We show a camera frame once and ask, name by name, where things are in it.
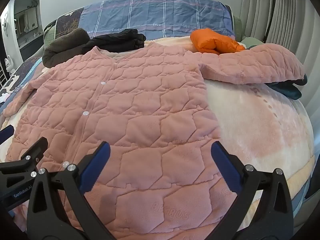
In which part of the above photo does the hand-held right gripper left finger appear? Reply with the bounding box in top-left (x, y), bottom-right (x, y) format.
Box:
top-left (26, 141), bottom-right (117, 240)

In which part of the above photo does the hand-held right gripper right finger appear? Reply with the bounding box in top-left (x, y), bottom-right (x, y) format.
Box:
top-left (211, 141), bottom-right (294, 240)

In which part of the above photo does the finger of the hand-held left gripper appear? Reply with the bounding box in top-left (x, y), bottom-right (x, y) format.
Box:
top-left (0, 137), bottom-right (48, 180)
top-left (0, 125), bottom-right (15, 146)

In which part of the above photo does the pink quilted jacket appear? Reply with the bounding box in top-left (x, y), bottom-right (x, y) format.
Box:
top-left (2, 42), bottom-right (307, 240)

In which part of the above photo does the pink and white fleece blanket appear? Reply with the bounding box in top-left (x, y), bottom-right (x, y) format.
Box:
top-left (0, 36), bottom-right (314, 230)

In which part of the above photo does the blue printed bedsheet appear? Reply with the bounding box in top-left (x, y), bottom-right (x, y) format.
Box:
top-left (0, 56), bottom-right (43, 110)

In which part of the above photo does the white cat figurine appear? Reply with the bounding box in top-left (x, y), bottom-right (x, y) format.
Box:
top-left (4, 55), bottom-right (14, 76)

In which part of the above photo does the dark teal garment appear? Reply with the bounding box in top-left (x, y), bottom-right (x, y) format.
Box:
top-left (269, 74), bottom-right (308, 100)

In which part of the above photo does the brown fleece garment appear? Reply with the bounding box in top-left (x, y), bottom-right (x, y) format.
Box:
top-left (42, 28), bottom-right (91, 68)

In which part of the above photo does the orange puffer jacket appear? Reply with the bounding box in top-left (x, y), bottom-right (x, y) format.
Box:
top-left (190, 28), bottom-right (246, 55)

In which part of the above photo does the black garment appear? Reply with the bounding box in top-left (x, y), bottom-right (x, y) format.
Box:
top-left (82, 29), bottom-right (147, 54)

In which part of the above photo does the pale green garment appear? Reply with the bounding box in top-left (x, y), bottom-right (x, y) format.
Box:
top-left (241, 37), bottom-right (263, 48)

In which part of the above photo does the dark branch-print pillow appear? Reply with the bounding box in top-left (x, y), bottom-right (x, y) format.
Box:
top-left (54, 9), bottom-right (85, 39)

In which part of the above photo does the grey curtain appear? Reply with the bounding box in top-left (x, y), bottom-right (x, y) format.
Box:
top-left (240, 0), bottom-right (320, 110)

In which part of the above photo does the blue plaid duvet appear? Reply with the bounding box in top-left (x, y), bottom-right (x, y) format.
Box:
top-left (79, 0), bottom-right (235, 39)

